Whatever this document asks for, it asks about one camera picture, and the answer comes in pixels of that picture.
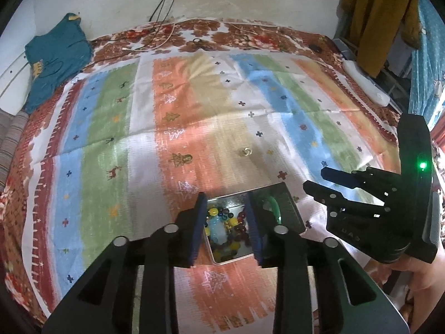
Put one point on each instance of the blue dotted curtain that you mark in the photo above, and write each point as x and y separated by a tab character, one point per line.
429	59

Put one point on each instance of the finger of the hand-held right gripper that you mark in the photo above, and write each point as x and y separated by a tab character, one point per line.
347	178
321	193

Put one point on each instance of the striped colourful cloth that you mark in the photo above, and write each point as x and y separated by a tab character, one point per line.
194	111

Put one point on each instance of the teal garment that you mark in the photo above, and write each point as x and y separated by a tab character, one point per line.
55	62

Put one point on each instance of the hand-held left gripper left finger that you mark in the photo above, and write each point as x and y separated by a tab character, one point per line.
193	236

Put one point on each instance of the mustard yellow garment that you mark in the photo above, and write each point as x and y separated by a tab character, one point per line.
379	17

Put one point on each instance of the person's right hand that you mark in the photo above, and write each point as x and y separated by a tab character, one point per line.
426	275

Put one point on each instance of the white oblong object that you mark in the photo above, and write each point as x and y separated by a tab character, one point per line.
365	81

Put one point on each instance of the green jade bangle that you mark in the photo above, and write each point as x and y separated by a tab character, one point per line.
273	204

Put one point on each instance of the small clear bead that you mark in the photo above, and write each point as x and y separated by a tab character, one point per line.
247	152

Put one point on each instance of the silver metal tin box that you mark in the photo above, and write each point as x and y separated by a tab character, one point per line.
288	208

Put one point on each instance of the grey striped pillow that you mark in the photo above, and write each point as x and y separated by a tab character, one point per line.
10	135

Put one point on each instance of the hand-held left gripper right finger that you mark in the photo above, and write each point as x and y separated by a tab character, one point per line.
253	229

